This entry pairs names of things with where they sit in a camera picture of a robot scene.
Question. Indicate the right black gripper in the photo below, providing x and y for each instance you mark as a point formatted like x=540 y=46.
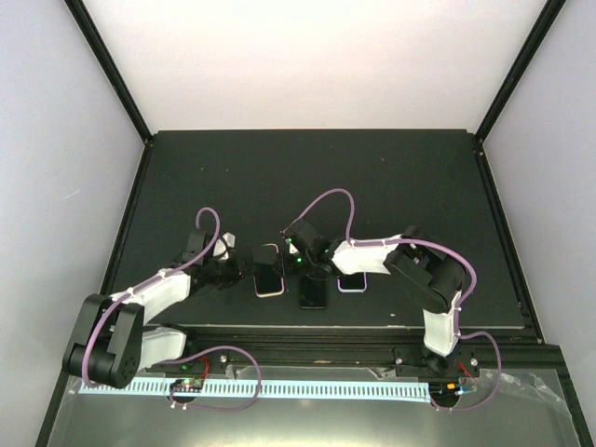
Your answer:
x=288 y=270

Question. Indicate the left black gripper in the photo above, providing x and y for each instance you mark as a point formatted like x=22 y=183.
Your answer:
x=238 y=271

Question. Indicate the beige phone case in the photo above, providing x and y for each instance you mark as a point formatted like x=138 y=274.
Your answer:
x=270 y=293

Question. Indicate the black phone case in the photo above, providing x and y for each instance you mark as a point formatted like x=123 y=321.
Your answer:
x=313 y=293

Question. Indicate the lavender phone case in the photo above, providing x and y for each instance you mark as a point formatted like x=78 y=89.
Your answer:
x=351 y=286

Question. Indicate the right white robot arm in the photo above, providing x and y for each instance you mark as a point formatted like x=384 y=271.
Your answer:
x=436 y=278

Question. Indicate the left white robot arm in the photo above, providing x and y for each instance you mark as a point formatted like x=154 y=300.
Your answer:
x=124 y=344

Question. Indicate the left circuit board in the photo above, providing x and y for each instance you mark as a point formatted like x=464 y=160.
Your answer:
x=186 y=385

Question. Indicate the circuit board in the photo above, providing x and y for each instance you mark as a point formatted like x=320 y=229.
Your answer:
x=452 y=389
x=186 y=385

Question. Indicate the right circuit board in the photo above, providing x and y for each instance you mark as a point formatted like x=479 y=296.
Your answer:
x=452 y=389

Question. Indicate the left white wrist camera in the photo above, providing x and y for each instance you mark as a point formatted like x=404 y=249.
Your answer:
x=223 y=247

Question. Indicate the light blue cable duct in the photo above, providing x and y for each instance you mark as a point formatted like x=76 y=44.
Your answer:
x=273 y=389

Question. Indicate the black front rail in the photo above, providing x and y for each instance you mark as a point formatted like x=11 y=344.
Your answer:
x=302 y=351

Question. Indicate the left black frame post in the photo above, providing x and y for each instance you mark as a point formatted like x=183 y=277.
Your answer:
x=102 y=54

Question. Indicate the black frame post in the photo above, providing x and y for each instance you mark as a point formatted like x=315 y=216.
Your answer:
x=532 y=43
x=102 y=54

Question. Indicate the right black frame post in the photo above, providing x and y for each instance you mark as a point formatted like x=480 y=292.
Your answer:
x=532 y=43

